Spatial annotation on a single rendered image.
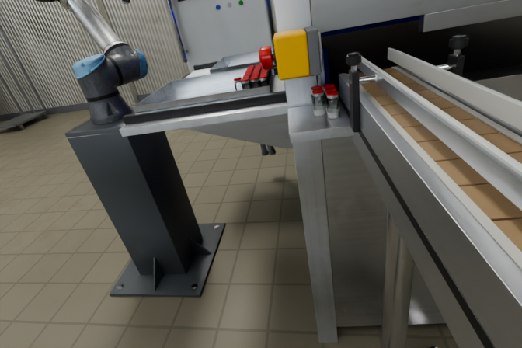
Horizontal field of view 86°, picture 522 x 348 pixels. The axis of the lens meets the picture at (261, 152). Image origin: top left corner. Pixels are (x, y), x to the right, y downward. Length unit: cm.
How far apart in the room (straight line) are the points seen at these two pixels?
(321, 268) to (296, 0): 70
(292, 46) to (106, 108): 86
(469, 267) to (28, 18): 602
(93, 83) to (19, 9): 495
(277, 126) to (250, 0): 96
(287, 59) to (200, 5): 119
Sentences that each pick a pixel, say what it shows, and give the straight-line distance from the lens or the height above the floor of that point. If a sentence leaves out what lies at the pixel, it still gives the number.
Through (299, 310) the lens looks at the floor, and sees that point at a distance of 129.
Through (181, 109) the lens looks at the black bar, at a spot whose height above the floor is 90.
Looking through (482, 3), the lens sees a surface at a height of 102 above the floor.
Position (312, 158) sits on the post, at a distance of 66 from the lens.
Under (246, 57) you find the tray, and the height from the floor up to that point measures 90.
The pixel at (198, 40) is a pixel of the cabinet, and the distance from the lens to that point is 167.
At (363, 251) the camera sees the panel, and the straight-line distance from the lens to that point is 87.
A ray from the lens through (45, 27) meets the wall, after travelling 588.
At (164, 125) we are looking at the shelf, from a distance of 69.
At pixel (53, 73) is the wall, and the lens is 606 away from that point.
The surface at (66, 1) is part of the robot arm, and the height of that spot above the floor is 122.
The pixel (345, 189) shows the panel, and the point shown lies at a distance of 72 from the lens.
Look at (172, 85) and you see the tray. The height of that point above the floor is 90.
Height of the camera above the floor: 108
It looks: 27 degrees down
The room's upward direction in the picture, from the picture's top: 11 degrees counter-clockwise
